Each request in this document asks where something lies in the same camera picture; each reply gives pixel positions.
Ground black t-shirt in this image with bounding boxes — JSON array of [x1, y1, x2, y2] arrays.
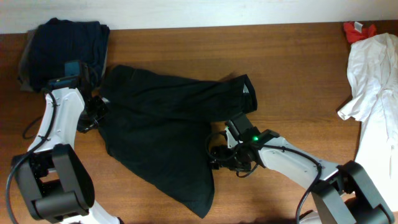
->
[[98, 65, 257, 218]]

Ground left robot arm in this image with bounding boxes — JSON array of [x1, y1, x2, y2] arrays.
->
[[6, 87, 122, 224]]

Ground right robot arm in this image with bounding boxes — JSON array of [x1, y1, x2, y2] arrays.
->
[[205, 131, 395, 223]]

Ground folded grey garment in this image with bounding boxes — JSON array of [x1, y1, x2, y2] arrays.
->
[[18, 30, 106, 91]]

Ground folded navy garment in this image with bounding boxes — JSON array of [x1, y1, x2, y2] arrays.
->
[[27, 18, 110, 91]]

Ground white garment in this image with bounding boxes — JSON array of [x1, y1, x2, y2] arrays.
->
[[338, 33, 397, 212]]

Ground red garment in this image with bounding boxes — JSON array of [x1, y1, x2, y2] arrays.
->
[[343, 22, 377, 44]]

